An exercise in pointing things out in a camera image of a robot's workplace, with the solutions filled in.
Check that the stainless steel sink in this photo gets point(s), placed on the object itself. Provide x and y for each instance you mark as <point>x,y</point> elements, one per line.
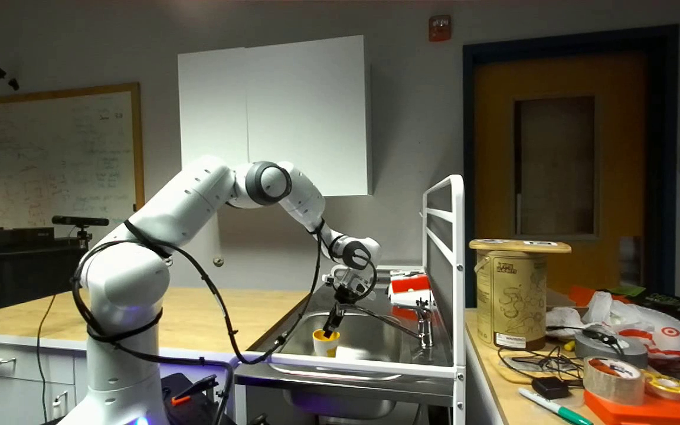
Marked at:
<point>388,339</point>

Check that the black camera on tripod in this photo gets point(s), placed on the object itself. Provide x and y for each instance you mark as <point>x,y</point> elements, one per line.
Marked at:
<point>81,220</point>

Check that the dark door frame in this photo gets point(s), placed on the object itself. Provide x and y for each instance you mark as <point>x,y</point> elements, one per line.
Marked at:
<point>662,156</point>

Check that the orange door with window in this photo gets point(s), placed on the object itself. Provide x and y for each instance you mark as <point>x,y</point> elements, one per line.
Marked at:
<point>559,168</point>

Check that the green white marker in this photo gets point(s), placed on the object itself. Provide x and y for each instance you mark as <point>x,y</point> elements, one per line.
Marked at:
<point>556,408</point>

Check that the yellow paper cup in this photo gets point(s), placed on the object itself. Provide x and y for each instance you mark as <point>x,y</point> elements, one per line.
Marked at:
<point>326,347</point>

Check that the white wall cabinet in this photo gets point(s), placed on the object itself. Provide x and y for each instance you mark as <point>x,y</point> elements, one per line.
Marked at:
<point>276,102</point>

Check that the red and white box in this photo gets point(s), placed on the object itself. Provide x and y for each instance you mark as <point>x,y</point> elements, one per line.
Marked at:
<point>412,289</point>

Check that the black equipment case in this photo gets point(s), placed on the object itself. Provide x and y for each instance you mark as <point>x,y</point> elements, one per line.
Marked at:
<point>9,267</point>

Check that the round gold tin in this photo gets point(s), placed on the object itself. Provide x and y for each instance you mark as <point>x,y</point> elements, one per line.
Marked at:
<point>669,389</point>

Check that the white metal rack frame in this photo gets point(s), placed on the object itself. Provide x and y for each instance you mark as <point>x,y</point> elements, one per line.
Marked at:
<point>456,262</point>

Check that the red fire alarm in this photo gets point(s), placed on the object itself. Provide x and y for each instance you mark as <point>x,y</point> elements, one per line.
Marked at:
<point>440,30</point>

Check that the grey tape roll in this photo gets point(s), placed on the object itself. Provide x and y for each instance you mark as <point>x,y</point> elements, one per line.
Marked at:
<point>601,347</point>

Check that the white drawer cabinet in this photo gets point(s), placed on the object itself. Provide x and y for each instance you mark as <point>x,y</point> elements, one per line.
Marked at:
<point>9,387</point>

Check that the white plastic bag red logo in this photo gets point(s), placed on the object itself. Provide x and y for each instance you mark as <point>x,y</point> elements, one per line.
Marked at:
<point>647,326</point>

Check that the orange flat box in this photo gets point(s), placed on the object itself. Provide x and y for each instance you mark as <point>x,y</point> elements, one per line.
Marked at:
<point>654,413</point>

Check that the black and red device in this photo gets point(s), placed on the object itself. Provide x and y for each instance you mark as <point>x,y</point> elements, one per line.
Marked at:
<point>186,398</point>

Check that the small black box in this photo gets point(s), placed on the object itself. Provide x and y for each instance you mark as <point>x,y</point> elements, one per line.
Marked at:
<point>550,389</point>

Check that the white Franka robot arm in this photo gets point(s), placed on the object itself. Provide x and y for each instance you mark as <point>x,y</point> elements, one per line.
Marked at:
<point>175,214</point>

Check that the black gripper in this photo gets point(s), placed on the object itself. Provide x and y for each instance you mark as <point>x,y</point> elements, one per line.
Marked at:
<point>346,291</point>

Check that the chrome sink faucet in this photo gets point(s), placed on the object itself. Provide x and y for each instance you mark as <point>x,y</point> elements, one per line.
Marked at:
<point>424,322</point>

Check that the brown packing tape roll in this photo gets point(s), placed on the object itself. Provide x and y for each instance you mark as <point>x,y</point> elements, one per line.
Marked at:
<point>613,378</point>

